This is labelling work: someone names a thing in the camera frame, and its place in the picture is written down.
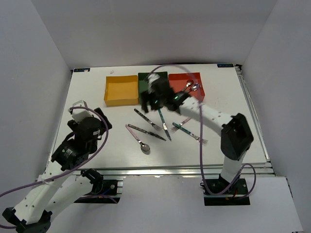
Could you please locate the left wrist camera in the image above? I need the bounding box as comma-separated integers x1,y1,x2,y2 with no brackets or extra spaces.
68,100,92,124

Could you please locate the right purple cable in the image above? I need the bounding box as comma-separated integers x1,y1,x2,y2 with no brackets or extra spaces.
150,63,257,196

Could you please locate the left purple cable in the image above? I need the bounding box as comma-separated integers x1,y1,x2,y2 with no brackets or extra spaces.
0,106,109,229

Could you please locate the yellow paper box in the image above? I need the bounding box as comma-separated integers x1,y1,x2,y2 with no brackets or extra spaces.
104,75,139,107

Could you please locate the left blue corner label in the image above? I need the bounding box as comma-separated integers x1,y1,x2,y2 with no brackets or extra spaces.
73,67,90,72

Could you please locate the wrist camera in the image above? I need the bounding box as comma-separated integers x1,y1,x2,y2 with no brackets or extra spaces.
68,100,92,124
147,73,160,84

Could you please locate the black patterned handle fork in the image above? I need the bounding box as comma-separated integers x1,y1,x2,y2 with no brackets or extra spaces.
134,108,162,131

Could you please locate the red paper box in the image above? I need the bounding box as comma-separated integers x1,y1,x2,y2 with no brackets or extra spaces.
168,72,205,100

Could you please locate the teal handled spoon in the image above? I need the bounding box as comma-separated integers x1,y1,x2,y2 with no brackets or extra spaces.
186,83,200,93

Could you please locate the teal handled fork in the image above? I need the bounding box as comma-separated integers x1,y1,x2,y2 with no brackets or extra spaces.
173,122,208,145

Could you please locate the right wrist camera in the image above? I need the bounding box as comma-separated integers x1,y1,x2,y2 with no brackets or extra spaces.
147,73,160,84

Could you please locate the blue corner label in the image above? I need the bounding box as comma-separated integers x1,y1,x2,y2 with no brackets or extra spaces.
73,67,90,72
217,64,234,68

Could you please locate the purple cable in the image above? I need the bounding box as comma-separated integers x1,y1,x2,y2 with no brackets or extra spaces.
150,63,257,196
0,106,109,229

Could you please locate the pink handled fork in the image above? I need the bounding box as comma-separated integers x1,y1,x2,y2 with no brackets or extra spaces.
171,117,191,132

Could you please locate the right blue corner label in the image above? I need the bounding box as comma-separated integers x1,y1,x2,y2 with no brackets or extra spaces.
217,64,234,68

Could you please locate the pink handled spoon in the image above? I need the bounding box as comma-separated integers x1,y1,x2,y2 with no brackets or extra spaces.
125,124,151,154

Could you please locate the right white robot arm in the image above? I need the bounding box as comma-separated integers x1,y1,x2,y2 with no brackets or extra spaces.
141,74,254,194

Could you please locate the black handled spoon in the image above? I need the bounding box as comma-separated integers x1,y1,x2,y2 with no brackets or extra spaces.
181,80,193,91

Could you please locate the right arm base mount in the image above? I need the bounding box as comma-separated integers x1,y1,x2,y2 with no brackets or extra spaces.
200,178,251,207

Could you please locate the black patterned handle knife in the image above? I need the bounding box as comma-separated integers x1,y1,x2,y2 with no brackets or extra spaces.
128,124,166,141

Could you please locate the teal handled knife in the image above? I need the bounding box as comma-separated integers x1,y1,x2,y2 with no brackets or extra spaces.
158,109,172,141

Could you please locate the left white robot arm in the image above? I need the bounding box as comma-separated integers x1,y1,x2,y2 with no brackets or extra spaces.
1,106,112,233

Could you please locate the green paper box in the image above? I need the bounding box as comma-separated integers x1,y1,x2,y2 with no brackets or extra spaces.
138,71,168,104

